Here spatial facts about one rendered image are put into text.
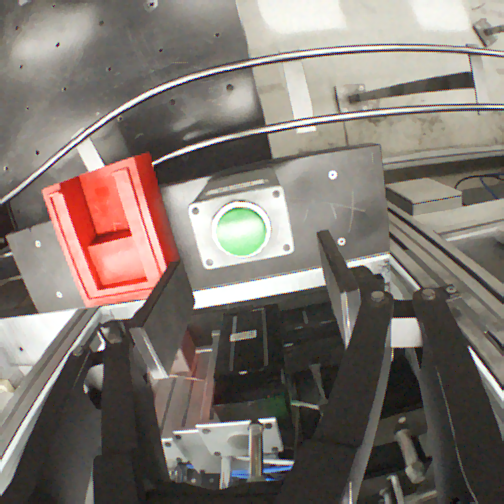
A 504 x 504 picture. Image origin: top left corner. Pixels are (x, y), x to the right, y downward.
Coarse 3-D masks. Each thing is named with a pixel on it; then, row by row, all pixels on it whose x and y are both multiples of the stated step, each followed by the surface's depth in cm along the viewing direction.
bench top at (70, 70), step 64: (0, 0) 41; (64, 0) 44; (128, 0) 46; (192, 0) 46; (0, 64) 48; (64, 64) 50; (128, 64) 51; (192, 64) 51; (0, 128) 54; (64, 128) 55; (128, 128) 56; (192, 128) 56; (0, 192) 59
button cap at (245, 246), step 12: (228, 216) 25; (240, 216) 25; (252, 216) 25; (216, 228) 25; (228, 228) 25; (240, 228) 25; (252, 228) 25; (264, 228) 25; (228, 240) 26; (240, 240) 26; (252, 240) 26; (264, 240) 26; (228, 252) 26; (240, 252) 26; (252, 252) 26
